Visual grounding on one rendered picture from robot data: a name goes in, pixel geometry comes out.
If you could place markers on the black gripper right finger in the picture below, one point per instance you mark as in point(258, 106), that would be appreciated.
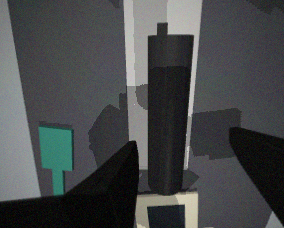
point(262, 157)

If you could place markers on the cream square tile with dark centre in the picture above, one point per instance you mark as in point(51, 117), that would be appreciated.
point(176, 211)

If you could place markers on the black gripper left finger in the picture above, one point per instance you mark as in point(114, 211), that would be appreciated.
point(105, 199)

